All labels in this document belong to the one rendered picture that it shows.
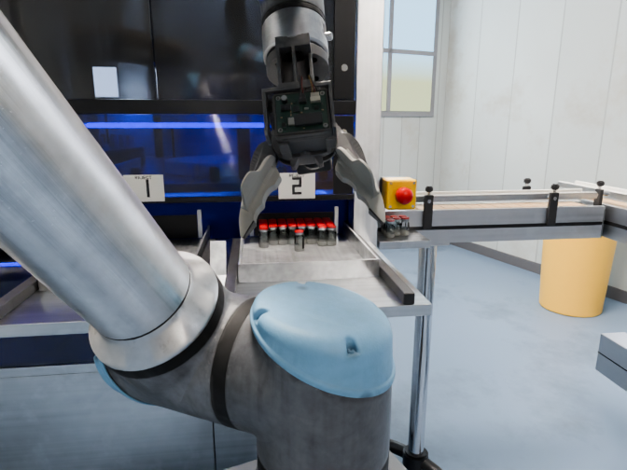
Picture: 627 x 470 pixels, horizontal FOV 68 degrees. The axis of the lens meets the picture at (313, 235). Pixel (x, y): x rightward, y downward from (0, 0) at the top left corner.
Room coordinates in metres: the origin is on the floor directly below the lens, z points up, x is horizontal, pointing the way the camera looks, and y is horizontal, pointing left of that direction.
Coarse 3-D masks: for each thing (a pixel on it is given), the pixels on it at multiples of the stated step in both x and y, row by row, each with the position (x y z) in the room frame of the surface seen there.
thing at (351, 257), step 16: (256, 240) 1.11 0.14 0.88; (352, 240) 1.06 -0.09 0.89; (240, 256) 0.85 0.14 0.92; (256, 256) 0.96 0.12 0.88; (272, 256) 0.96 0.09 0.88; (288, 256) 0.96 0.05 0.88; (304, 256) 0.96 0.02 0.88; (320, 256) 0.96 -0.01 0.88; (336, 256) 0.96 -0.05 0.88; (352, 256) 0.96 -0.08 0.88; (368, 256) 0.91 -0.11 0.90; (240, 272) 0.80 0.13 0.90; (256, 272) 0.81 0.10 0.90; (272, 272) 0.81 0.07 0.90; (288, 272) 0.81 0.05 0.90; (304, 272) 0.82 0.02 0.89; (320, 272) 0.82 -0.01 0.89; (336, 272) 0.83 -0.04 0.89; (352, 272) 0.83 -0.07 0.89; (368, 272) 0.83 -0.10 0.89
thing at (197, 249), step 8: (208, 232) 1.10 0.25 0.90; (176, 240) 1.11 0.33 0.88; (184, 240) 1.11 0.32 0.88; (192, 240) 1.11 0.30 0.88; (200, 240) 1.11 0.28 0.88; (176, 248) 1.03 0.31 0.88; (184, 248) 1.03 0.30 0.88; (192, 248) 1.03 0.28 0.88; (200, 248) 0.92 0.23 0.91; (200, 256) 0.91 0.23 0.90; (40, 288) 0.76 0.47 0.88
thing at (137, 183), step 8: (128, 176) 1.03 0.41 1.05; (136, 176) 1.03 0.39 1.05; (144, 176) 1.03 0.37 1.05; (152, 176) 1.04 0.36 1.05; (160, 176) 1.04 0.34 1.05; (128, 184) 1.03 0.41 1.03; (136, 184) 1.03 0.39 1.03; (144, 184) 1.03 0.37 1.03; (152, 184) 1.04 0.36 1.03; (160, 184) 1.04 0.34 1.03; (136, 192) 1.03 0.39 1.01; (144, 192) 1.03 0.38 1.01; (152, 192) 1.04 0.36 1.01; (160, 192) 1.04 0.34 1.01; (144, 200) 1.03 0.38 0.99; (152, 200) 1.04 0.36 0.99; (160, 200) 1.04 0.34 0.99
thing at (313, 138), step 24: (288, 48) 0.52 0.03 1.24; (312, 48) 0.54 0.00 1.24; (288, 72) 0.53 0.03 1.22; (312, 72) 0.52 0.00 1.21; (264, 96) 0.49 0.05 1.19; (288, 96) 0.49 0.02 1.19; (312, 96) 0.48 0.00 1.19; (264, 120) 0.48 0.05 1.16; (288, 120) 0.47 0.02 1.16; (312, 120) 0.47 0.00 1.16; (288, 144) 0.49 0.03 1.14; (312, 144) 0.50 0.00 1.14; (336, 144) 0.53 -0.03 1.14
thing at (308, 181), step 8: (288, 176) 1.07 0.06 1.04; (296, 176) 1.08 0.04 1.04; (304, 176) 1.08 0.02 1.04; (312, 176) 1.08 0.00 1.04; (280, 184) 1.07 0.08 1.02; (288, 184) 1.07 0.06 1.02; (296, 184) 1.08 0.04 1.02; (304, 184) 1.08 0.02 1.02; (312, 184) 1.08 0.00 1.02; (280, 192) 1.07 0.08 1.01; (288, 192) 1.07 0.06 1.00; (304, 192) 1.08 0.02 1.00; (312, 192) 1.08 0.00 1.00
